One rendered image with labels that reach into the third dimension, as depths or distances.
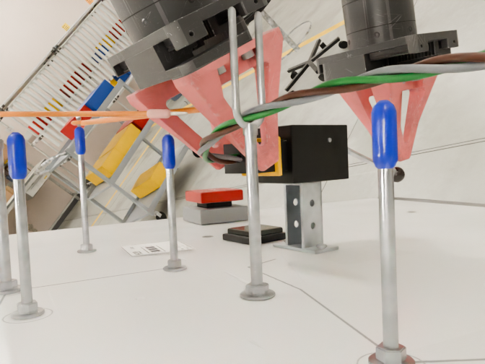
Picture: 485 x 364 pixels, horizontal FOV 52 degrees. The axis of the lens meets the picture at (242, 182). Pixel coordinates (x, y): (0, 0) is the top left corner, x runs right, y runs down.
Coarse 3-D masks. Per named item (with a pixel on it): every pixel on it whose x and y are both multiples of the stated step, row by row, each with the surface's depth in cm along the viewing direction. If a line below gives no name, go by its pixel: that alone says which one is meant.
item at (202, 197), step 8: (192, 192) 55; (200, 192) 53; (208, 192) 53; (216, 192) 53; (224, 192) 53; (232, 192) 54; (240, 192) 54; (192, 200) 55; (200, 200) 53; (208, 200) 53; (216, 200) 53; (224, 200) 53; (232, 200) 54
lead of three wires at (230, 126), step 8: (248, 112) 24; (256, 112) 24; (232, 120) 25; (248, 120) 24; (216, 128) 26; (224, 128) 26; (232, 128) 25; (240, 128) 25; (208, 136) 26; (216, 136) 26; (200, 144) 28; (208, 144) 27; (200, 152) 28; (208, 152) 29; (208, 160) 30; (216, 160) 31; (224, 160) 32; (232, 160) 32; (240, 160) 33
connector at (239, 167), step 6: (228, 144) 34; (282, 144) 34; (228, 150) 34; (234, 150) 33; (282, 150) 34; (240, 156) 33; (282, 156) 34; (240, 162) 33; (282, 162) 34; (228, 168) 34; (234, 168) 33; (240, 168) 33; (270, 168) 33; (282, 168) 34
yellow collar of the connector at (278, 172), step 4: (260, 140) 34; (280, 140) 33; (280, 144) 33; (280, 148) 33; (280, 152) 33; (280, 156) 33; (280, 160) 33; (276, 164) 33; (280, 164) 33; (276, 168) 33; (280, 168) 33; (268, 172) 34; (272, 172) 33; (276, 172) 33; (280, 172) 33
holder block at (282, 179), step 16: (288, 128) 34; (304, 128) 34; (320, 128) 35; (336, 128) 36; (288, 144) 34; (304, 144) 34; (320, 144) 35; (336, 144) 36; (288, 160) 34; (304, 160) 34; (320, 160) 35; (336, 160) 36; (272, 176) 35; (288, 176) 34; (304, 176) 34; (320, 176) 35; (336, 176) 36
